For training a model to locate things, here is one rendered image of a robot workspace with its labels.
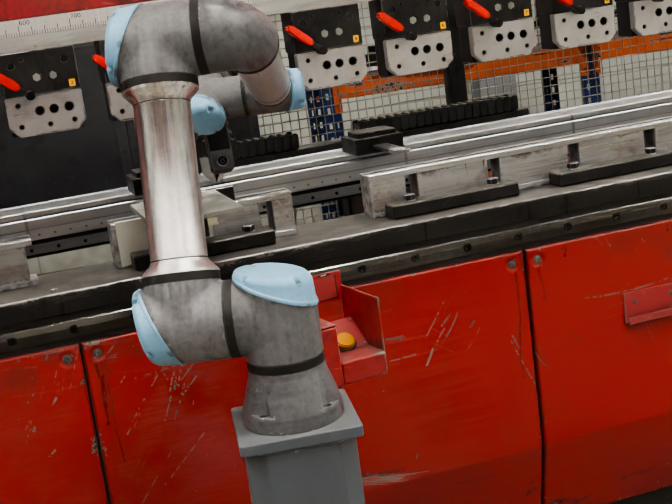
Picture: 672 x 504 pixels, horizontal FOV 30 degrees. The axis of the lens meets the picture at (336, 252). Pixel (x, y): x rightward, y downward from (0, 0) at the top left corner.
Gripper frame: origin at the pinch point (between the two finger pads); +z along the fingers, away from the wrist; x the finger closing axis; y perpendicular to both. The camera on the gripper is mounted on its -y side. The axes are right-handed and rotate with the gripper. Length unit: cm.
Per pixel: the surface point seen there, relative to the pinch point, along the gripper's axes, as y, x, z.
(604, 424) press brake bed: -47, -76, 58
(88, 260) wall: 276, 21, 348
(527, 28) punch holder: 18, -76, -6
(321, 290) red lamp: -28.4, -13.5, 6.8
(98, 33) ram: 24.8, 16.4, -22.2
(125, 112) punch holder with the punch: 14.3, 14.6, -9.7
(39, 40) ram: 24.8, 28.0, -23.3
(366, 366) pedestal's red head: -48, -16, 7
